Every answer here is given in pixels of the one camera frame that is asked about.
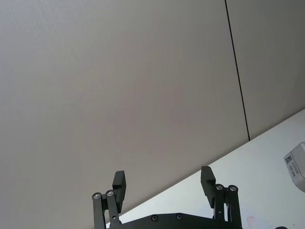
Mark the white table cloth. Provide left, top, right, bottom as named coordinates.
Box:
left=106, top=113, right=305, bottom=229

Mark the white power strip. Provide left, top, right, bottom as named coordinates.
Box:
left=283, top=142, right=305, bottom=194

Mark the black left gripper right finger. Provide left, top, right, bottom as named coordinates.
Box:
left=201, top=166, right=243, bottom=229

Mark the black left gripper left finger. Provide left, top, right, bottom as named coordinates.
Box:
left=91, top=170, right=126, bottom=229

